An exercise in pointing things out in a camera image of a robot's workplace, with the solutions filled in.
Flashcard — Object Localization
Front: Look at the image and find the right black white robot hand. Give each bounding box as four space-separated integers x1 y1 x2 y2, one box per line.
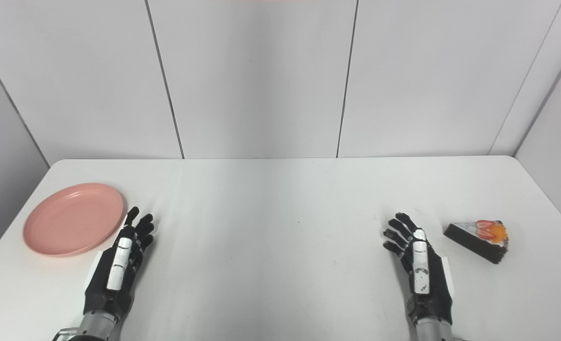
382 212 453 326

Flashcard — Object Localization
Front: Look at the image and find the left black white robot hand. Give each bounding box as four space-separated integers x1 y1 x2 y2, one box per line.
83 206 155 319

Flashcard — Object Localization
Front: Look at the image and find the pink round plate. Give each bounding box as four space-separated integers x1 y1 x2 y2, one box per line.
23 183 125 257

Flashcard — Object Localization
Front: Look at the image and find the chocolate cake slice with fruit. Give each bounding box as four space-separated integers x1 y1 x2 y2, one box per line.
443 219 509 264

